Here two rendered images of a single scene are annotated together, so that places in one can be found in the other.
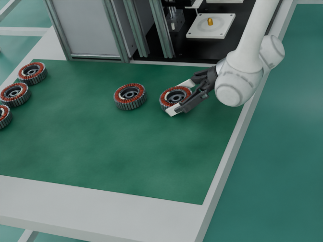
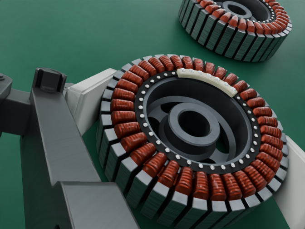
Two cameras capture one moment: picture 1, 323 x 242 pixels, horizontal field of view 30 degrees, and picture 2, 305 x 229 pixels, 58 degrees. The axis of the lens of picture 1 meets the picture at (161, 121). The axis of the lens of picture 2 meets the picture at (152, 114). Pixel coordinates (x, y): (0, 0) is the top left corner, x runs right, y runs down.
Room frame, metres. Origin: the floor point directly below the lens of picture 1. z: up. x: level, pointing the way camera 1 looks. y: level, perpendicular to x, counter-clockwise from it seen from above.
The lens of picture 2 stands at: (1.51, -0.16, 0.89)
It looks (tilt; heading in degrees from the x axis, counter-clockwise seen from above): 47 degrees down; 63
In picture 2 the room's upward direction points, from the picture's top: 21 degrees clockwise
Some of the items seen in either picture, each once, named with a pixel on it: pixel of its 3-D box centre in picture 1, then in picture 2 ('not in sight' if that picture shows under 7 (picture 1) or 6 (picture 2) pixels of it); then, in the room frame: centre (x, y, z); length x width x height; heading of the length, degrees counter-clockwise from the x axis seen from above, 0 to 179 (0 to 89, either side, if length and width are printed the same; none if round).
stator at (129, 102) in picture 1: (130, 96); (233, 16); (1.68, 0.08, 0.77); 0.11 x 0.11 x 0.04
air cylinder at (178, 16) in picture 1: (174, 20); not in sight; (2.03, -0.16, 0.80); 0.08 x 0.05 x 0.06; 147
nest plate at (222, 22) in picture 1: (210, 25); not in sight; (1.95, -0.28, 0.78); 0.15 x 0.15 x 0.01; 57
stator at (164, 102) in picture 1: (176, 99); (190, 130); (1.58, -0.07, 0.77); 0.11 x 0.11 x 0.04
